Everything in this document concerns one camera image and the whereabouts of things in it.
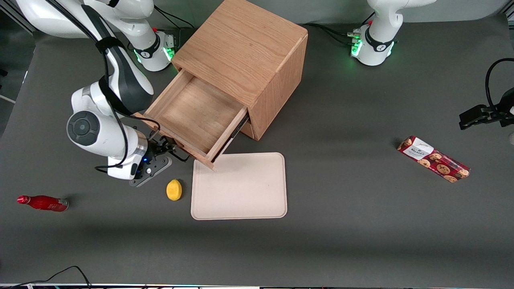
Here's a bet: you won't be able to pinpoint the thick black looped cable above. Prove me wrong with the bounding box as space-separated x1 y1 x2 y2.
485 58 514 110

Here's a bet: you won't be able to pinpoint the black cables at right arm base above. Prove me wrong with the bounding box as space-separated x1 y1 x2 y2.
154 6 197 45

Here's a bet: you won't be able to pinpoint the black cables at arm base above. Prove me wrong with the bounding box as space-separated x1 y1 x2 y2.
154 6 197 45
307 12 376 45

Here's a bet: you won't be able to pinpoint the red bottle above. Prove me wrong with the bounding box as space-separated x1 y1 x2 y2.
17 195 69 212

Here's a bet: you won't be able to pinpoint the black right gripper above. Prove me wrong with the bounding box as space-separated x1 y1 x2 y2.
141 136 180 167

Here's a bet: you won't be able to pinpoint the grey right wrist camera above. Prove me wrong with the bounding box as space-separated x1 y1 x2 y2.
128 156 173 188

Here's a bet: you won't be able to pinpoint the black cables at left arm base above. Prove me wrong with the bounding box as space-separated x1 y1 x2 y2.
307 12 376 45

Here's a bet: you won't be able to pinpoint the red cookie box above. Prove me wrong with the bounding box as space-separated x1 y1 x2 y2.
397 136 471 183

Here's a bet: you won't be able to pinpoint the wooden drawer cabinet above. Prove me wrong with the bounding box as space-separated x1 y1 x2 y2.
173 0 309 140

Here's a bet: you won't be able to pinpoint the black cable along right arm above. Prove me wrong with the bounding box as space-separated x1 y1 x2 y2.
44 0 162 174

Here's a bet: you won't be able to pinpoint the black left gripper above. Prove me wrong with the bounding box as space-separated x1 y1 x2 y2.
459 88 514 130

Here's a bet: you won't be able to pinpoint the yellow lemon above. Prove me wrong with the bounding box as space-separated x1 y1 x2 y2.
166 179 183 201

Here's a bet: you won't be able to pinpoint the beige rectangular tray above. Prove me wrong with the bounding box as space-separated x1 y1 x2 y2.
191 152 288 221

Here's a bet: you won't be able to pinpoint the thin black table-edge cable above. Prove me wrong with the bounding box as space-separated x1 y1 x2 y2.
0 265 92 288

